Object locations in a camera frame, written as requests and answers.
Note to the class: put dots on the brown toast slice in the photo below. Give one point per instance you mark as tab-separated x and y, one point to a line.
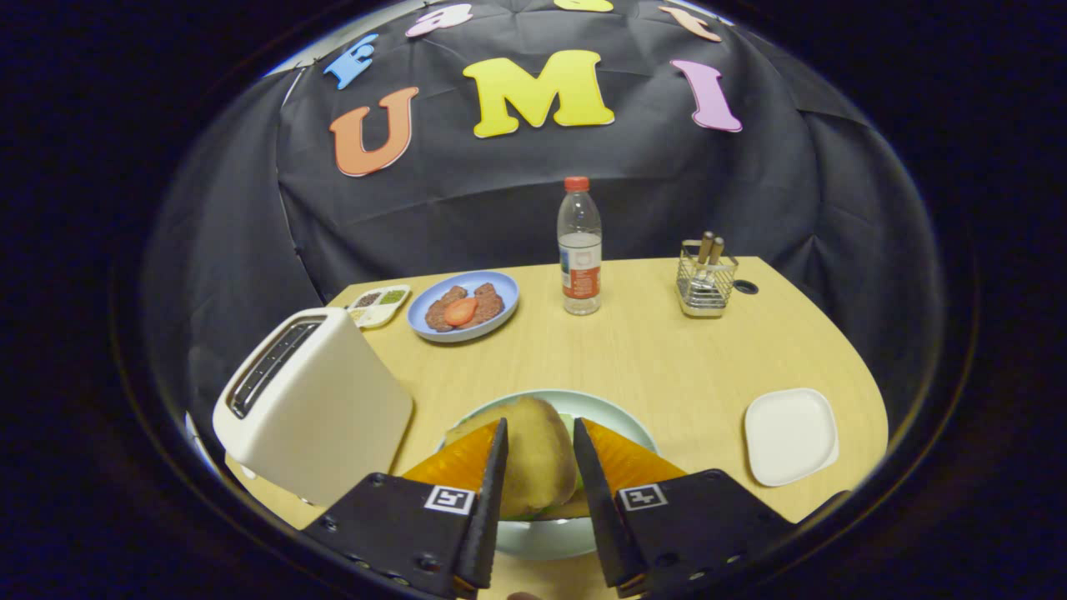
538	454

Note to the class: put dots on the white toaster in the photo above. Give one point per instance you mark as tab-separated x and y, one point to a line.
325	408

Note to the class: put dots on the clear plastic water bottle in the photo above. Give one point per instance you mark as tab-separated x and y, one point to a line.
580	250

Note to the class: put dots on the brown meat patty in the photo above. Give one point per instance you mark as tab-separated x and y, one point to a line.
438	315
490	302

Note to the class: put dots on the pale green plate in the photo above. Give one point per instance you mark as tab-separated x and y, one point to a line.
542	542

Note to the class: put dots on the blue plate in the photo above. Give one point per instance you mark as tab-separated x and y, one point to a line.
463	278

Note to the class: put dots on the white seasoning tray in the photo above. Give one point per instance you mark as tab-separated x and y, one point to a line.
379	304

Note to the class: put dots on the black table grommet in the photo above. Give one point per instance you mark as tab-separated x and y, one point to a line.
746	287

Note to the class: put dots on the red tomato slice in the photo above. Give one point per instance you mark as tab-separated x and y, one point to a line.
460	312

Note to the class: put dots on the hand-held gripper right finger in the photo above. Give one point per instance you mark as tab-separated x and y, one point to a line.
596	508

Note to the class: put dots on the white square plate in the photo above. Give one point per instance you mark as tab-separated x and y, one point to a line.
790	436

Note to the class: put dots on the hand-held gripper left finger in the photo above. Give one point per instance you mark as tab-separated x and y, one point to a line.
492	517

